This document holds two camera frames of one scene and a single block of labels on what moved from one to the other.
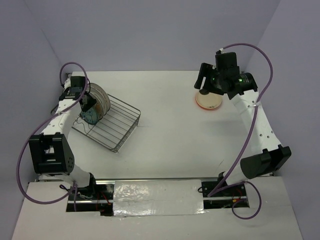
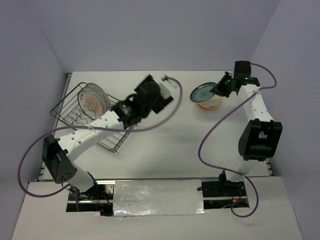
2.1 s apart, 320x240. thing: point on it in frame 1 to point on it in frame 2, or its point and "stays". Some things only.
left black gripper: (91, 102) to (161, 103)
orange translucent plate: (210, 101) stays
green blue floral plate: (90, 116) to (202, 92)
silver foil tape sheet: (162, 197) stays
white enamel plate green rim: (108, 100) stays
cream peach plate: (209, 101) stays
